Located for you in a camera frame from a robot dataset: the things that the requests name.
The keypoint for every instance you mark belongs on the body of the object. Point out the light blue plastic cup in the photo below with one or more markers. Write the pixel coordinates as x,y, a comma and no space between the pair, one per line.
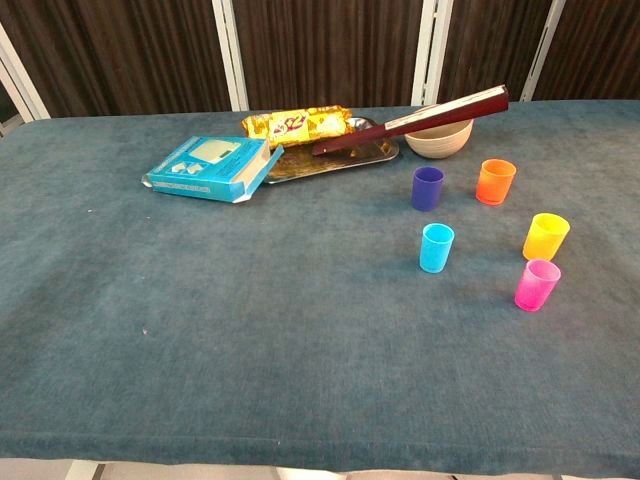
435,252

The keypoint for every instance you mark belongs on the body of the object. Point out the dark red chopsticks box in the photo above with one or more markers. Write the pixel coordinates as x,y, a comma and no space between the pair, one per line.
425,122

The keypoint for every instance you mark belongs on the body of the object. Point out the pink plastic cup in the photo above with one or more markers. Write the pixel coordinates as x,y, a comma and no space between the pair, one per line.
535,292

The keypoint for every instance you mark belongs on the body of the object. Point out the gold snack package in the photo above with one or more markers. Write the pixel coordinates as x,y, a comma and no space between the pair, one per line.
300,125

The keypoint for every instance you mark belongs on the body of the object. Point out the blue tablecloth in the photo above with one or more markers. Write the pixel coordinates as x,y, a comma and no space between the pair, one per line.
250,325

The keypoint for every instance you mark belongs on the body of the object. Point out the yellow plastic cup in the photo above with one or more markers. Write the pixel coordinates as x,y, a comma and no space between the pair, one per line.
542,245

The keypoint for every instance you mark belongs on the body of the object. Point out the beige ceramic bowl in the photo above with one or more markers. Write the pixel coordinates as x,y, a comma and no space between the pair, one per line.
440,145

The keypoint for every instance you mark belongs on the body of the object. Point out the shiny metal tray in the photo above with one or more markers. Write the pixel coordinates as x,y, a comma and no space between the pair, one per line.
320,162

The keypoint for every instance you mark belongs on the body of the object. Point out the orange plastic cup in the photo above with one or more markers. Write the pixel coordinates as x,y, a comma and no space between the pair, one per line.
494,185

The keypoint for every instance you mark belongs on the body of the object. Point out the purple plastic cup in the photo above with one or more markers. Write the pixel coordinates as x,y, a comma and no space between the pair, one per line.
426,192

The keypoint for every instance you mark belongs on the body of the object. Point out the dark brown partition panel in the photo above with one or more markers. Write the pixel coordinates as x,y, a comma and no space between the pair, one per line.
125,55
325,50
490,45
600,45

